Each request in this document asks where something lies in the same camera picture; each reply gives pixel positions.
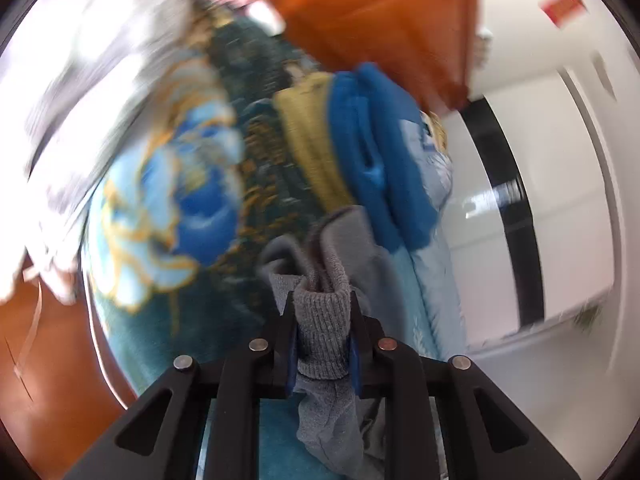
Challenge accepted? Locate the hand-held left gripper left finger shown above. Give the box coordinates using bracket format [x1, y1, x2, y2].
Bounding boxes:
[62, 290, 301, 480]

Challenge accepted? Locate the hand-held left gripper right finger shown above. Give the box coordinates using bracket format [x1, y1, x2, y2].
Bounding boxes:
[347, 290, 581, 480]

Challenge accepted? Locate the grey sweater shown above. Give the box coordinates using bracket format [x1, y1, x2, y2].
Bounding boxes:
[257, 205, 401, 480]

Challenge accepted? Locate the light blue floral quilt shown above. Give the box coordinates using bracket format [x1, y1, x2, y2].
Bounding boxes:
[395, 110, 471, 361]

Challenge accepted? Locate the teal floral blanket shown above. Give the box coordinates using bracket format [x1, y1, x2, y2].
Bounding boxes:
[82, 15, 451, 480]

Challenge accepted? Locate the blue folded blanket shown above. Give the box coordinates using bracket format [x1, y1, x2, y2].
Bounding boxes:
[325, 62, 441, 251]

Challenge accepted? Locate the mustard yellow cloth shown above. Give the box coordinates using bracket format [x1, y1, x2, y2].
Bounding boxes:
[272, 72, 358, 216]

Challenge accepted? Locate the white wardrobe with black stripe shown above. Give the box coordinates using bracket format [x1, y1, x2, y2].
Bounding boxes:
[440, 67, 626, 356]

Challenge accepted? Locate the white cloth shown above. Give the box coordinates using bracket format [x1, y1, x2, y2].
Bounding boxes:
[0, 0, 201, 306]

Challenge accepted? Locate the wooden headboard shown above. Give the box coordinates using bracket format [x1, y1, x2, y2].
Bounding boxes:
[235, 0, 483, 113]

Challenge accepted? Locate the red wall decoration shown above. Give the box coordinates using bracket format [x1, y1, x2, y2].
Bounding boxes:
[540, 0, 588, 26]

